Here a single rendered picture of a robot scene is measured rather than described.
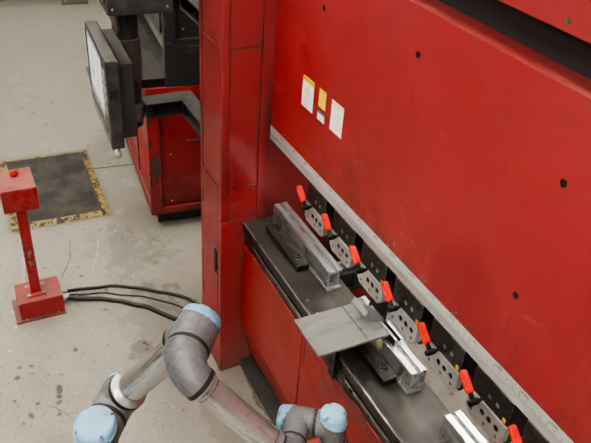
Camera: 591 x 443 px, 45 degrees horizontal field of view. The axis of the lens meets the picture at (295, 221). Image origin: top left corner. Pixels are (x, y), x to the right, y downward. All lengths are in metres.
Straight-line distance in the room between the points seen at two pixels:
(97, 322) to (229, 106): 1.61
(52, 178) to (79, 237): 0.73
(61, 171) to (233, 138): 2.53
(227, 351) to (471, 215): 1.94
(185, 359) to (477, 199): 0.82
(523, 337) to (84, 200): 3.54
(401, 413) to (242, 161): 1.20
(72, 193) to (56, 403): 1.80
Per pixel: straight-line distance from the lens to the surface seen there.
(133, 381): 2.08
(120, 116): 2.78
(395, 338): 2.36
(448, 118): 1.84
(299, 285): 2.71
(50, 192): 4.95
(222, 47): 2.64
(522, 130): 1.64
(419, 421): 2.31
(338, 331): 2.35
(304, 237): 2.80
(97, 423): 2.10
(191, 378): 1.80
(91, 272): 4.23
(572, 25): 1.50
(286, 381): 3.01
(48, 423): 3.47
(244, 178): 2.92
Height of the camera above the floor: 2.60
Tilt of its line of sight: 34 degrees down
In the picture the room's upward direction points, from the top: 5 degrees clockwise
